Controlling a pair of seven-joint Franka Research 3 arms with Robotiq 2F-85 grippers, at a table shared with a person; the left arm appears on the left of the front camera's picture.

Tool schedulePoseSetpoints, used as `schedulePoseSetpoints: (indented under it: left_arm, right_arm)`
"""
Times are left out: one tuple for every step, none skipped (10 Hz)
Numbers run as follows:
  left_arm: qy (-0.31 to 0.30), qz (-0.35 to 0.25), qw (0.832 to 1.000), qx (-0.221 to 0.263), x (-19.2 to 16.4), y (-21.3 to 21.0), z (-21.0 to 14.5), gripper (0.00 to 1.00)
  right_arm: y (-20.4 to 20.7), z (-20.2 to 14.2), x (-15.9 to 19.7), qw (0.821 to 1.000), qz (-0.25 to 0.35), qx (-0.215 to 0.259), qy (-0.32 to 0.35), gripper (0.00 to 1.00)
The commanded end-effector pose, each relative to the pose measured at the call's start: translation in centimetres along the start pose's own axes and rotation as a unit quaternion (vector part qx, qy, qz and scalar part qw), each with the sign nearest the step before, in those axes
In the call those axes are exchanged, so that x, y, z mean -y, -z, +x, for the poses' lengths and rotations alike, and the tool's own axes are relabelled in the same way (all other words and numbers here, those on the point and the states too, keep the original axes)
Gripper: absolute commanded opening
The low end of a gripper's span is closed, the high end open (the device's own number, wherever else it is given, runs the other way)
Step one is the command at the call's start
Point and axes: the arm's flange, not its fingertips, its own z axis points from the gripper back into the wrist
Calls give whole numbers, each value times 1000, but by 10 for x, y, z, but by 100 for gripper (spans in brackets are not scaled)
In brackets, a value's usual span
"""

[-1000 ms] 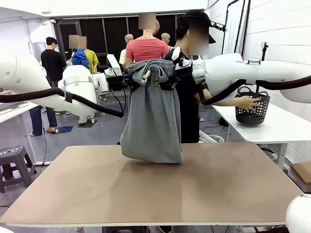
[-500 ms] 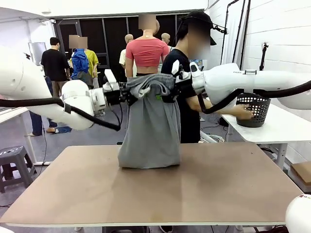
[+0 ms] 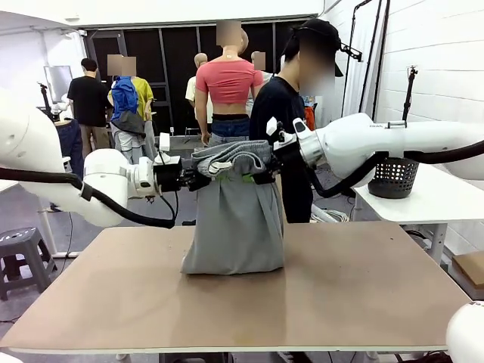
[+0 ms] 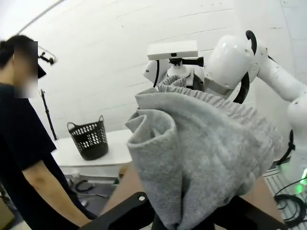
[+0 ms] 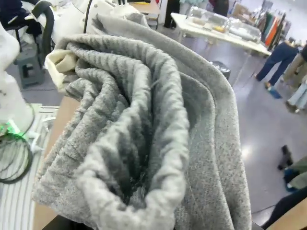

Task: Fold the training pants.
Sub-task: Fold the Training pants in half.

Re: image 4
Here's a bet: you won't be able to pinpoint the person's right forearm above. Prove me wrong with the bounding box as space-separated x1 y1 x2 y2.
22 154 83 230

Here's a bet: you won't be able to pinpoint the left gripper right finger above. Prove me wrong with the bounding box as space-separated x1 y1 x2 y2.
213 195 287 230

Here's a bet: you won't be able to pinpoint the white side table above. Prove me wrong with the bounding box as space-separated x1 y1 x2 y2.
51 130 135 179

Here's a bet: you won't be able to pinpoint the black plastic laundry basket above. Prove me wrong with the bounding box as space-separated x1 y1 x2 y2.
67 115 109 161

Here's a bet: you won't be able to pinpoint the grey training pants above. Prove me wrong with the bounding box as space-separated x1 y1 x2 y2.
124 74 283 230

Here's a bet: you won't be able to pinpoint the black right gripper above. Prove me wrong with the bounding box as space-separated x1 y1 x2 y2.
193 72 206 93

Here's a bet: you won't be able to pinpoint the black cables under side table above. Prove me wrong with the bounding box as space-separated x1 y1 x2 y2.
71 179 110 199

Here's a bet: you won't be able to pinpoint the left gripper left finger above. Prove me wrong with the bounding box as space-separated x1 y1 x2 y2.
79 191 156 230

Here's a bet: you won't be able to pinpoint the black floor cables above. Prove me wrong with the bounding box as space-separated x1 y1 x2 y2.
273 177 307 228

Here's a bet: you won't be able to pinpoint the person in black t-shirt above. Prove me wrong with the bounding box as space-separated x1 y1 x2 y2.
0 34 96 230

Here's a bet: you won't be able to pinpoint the black tripod stand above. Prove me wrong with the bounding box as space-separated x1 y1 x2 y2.
39 89 59 141

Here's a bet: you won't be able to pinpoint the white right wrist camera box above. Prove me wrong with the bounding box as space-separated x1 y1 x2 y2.
146 40 204 68

